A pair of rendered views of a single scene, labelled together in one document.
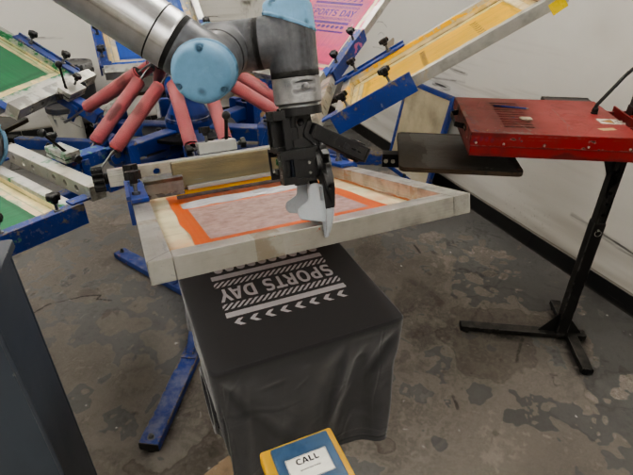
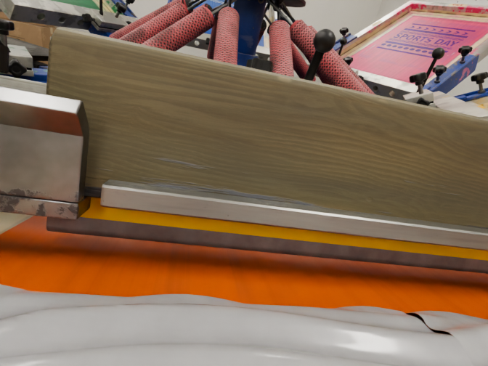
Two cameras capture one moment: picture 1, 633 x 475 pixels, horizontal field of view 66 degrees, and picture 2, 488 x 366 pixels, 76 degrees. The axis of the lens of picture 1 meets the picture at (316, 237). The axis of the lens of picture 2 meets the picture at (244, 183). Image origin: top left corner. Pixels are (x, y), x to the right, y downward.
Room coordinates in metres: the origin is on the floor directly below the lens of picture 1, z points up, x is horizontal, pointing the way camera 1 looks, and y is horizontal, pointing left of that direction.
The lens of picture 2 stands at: (1.05, 0.26, 1.19)
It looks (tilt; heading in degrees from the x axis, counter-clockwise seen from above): 25 degrees down; 11
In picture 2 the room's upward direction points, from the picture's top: 13 degrees clockwise
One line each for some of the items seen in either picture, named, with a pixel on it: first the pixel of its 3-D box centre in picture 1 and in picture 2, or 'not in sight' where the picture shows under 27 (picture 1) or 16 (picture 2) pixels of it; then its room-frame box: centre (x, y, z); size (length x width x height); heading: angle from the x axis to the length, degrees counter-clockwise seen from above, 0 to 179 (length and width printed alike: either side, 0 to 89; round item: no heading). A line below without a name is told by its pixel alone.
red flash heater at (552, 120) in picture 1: (540, 126); not in sight; (1.83, -0.87, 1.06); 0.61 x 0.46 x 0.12; 83
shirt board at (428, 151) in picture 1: (347, 155); not in sight; (1.92, -0.13, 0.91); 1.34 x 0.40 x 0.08; 83
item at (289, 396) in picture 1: (313, 408); not in sight; (0.76, 0.01, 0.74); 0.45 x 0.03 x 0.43; 113
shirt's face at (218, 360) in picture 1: (277, 282); not in sight; (0.97, 0.10, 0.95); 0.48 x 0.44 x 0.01; 23
